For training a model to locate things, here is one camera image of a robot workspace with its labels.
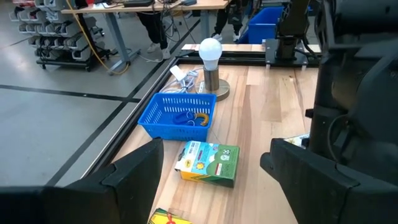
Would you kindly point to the slim yellow green crayon box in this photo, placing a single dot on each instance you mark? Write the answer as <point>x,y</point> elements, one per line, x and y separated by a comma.
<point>164,217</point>

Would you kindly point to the person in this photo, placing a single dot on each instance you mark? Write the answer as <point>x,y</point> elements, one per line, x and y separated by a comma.
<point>222,21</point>
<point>154,28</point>

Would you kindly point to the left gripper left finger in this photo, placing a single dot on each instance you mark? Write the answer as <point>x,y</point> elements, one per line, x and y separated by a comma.
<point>130,186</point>

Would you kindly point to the rolling rack grey bins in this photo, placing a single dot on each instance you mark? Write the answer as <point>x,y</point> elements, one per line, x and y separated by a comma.
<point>62,31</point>

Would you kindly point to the white light bulb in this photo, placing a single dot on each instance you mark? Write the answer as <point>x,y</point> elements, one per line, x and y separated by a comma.
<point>210,51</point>

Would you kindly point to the sun print crayon box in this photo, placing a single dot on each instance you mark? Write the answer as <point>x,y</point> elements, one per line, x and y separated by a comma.
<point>298,140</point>
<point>211,165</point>

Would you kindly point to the blue plastic basket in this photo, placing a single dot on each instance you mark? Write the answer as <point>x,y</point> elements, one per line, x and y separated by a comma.
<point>161,130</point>

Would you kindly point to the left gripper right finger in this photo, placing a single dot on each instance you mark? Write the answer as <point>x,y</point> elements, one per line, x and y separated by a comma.
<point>317,193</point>

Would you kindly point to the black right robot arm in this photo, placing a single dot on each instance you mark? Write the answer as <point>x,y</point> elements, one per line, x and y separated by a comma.
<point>292,25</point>

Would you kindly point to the brass lamp base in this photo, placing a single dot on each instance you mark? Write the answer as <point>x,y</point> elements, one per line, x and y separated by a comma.
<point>211,79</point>

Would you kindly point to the wooden desk grey legs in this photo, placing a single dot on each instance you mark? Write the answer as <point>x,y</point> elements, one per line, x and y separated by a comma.
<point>202,4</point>

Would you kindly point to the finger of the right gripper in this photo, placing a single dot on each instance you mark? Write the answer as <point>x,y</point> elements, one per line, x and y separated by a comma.
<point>321,93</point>

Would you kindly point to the blue storage bin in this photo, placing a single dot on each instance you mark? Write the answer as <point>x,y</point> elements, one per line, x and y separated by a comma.
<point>262,28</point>

